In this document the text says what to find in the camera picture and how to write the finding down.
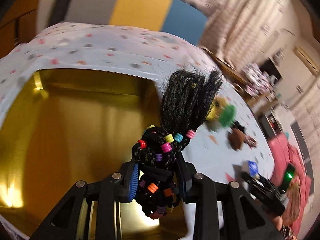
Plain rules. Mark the person right hand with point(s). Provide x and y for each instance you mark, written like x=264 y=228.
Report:
x=276 y=220

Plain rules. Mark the patterned plastic tablecloth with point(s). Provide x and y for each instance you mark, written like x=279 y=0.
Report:
x=223 y=209

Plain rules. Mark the grey yellow blue chair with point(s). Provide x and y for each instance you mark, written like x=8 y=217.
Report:
x=170 y=16

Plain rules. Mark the green cap bottle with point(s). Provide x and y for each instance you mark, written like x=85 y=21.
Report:
x=224 y=120

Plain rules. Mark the gold tin box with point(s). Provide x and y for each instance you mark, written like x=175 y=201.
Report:
x=64 y=126

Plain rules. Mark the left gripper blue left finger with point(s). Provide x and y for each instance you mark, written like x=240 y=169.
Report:
x=129 y=184

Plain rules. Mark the black beaded hair braid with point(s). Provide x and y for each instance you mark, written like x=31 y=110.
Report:
x=186 y=101

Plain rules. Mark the brown oval sponge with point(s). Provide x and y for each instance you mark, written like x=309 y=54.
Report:
x=236 y=139

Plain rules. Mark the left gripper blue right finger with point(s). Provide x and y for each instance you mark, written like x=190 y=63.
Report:
x=184 y=172

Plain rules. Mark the pile of patterned clothes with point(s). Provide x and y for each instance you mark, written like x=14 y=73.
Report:
x=258 y=83

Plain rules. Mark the pink blanket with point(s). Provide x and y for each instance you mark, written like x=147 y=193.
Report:
x=299 y=189

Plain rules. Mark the pink patterned curtain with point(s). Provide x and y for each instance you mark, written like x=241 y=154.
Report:
x=237 y=30

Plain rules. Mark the wooden side table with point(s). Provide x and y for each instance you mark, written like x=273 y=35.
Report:
x=230 y=74

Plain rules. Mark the Tempo tissue pack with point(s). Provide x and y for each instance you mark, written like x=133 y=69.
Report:
x=251 y=168

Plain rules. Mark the black monitor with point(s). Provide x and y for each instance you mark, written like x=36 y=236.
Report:
x=270 y=68

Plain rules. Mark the wooden wardrobe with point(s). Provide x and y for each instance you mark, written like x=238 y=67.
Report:
x=18 y=23

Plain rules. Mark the yellow sponge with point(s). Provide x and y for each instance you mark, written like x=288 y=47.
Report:
x=217 y=107

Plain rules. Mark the air conditioner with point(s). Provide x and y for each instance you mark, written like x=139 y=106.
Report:
x=306 y=59

